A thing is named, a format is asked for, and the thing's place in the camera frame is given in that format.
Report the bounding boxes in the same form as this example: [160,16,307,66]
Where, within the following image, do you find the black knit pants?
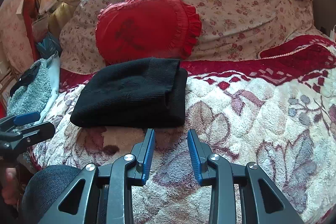
[70,58,188,128]

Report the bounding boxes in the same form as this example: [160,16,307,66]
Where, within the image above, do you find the person's left hand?
[1,168,21,206]

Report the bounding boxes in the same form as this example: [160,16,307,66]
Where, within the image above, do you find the grey fleece jacket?
[7,52,60,125]

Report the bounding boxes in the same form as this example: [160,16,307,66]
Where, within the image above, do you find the black garment on fleece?
[10,60,41,97]

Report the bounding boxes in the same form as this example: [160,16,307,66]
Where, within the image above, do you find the person's blue jeans leg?
[20,164,106,224]

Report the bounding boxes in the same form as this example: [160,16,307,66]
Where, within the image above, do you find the teal patterned bag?
[36,32,63,59]

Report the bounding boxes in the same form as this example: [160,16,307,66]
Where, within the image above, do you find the red and white plush blanket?
[28,35,336,224]

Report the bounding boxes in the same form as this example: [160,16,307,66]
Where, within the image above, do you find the red heart ruffled pillow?
[95,0,202,65]

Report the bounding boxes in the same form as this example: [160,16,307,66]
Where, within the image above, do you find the floral beige quilt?
[60,0,319,74]

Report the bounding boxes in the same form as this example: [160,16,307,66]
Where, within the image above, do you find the red folded blanket corner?
[256,35,335,67]

